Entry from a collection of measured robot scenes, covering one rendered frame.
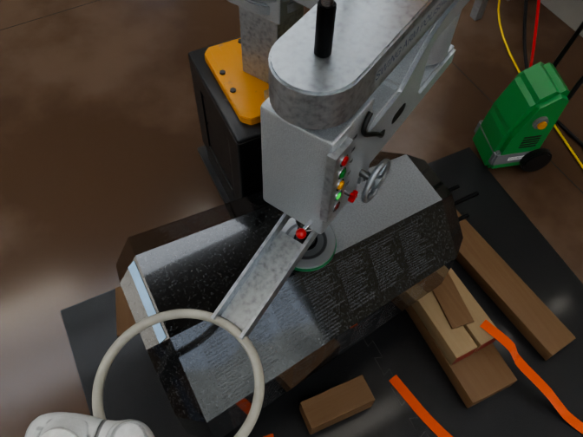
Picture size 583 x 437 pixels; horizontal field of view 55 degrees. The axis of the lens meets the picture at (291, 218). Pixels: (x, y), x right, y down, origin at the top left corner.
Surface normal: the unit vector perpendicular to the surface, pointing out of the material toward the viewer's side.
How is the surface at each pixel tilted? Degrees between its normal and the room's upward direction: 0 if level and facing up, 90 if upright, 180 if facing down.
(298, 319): 45
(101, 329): 0
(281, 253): 16
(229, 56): 0
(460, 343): 0
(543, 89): 34
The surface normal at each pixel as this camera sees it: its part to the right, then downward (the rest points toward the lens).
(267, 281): -0.14, -0.32
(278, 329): 0.37, 0.14
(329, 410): 0.03, -0.53
